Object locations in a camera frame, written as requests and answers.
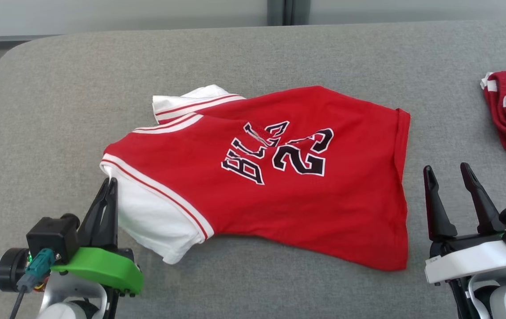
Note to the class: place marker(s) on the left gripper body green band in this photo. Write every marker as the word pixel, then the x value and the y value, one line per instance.
pixel 102 268

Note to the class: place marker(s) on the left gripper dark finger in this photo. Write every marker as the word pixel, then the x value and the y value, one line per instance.
pixel 111 226
pixel 91 226

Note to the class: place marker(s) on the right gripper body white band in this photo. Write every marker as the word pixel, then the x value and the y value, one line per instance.
pixel 470 261

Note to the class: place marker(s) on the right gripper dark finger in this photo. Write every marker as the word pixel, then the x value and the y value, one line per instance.
pixel 438 212
pixel 485 212

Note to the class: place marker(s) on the red jersey number 23 print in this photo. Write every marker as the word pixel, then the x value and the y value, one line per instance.
pixel 323 212

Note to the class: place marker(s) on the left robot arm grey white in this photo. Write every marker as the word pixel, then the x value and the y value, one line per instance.
pixel 66 308

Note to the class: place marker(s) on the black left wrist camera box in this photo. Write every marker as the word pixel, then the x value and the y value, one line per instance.
pixel 51 235

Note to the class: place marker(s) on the grey partition post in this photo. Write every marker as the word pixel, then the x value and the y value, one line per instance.
pixel 279 11

